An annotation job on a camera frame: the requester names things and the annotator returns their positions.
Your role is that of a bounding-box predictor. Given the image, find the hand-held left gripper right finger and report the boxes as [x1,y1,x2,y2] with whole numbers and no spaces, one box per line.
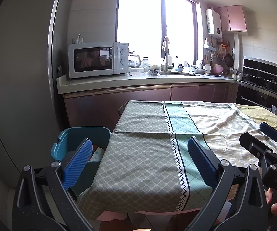
[187,137,269,231]

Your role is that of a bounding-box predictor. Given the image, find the grey refrigerator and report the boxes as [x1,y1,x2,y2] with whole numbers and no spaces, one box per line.
[0,0,74,188]

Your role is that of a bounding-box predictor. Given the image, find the patterned tablecloth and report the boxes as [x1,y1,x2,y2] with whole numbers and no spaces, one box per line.
[77,100,277,222]

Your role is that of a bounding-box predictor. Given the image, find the blue plastic bin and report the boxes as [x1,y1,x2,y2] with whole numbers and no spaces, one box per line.
[51,126,111,198]

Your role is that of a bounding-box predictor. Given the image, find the white water heater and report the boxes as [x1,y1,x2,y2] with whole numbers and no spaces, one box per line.
[206,8,223,38]

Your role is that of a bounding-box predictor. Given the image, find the yellow cloth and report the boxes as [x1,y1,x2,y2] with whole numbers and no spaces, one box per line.
[233,103,277,129]

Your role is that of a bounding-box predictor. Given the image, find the white microwave oven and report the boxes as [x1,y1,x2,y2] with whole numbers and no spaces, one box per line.
[68,41,130,79]

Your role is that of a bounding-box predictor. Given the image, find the black integrated stove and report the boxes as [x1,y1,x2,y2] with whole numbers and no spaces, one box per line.
[235,56,277,113]

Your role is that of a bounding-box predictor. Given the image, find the glass kettle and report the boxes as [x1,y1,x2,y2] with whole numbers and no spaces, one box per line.
[128,51,141,68]

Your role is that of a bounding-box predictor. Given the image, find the large kitchen window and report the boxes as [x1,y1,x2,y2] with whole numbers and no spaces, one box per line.
[115,0,199,65]

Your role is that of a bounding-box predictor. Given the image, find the pink wall cabinet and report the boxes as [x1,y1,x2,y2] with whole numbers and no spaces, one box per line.
[213,5,247,32]

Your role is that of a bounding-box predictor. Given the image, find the steel kitchen sink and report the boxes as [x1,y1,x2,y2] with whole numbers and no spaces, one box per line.
[159,72,199,77]

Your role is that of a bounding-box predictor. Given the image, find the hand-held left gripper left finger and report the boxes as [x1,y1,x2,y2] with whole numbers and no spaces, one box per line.
[12,138,93,231]

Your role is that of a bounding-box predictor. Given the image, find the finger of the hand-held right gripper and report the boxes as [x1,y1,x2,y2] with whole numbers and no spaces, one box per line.
[239,132,274,160]
[259,122,277,154]

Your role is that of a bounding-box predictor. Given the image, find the wall utensil rack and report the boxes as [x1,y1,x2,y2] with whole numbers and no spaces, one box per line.
[203,37,235,68]

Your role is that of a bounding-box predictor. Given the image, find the brown kitchen counter cabinet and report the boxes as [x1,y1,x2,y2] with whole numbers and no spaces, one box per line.
[56,73,237,133]

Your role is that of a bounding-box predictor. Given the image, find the steel sink faucet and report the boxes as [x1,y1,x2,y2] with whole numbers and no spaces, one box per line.
[162,37,175,72]

